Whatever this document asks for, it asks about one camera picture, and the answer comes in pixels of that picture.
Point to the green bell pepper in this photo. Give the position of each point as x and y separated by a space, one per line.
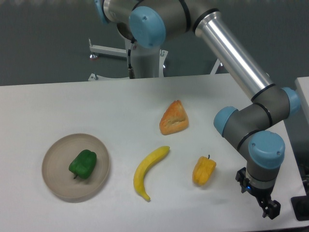
83 165

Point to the yellow banana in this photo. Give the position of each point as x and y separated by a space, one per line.
146 164

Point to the white side table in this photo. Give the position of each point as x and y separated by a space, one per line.
302 86

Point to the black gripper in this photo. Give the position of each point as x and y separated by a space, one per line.
262 191

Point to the yellow orange bell pepper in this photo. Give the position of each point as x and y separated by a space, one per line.
203 170

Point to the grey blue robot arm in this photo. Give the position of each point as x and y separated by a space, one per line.
149 23

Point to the black device at edge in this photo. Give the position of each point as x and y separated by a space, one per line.
300 206

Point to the triangular golden pastry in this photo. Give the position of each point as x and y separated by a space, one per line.
174 119

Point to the beige round plate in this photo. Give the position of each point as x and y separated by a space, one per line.
61 181

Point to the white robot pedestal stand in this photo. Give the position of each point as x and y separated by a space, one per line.
184 55

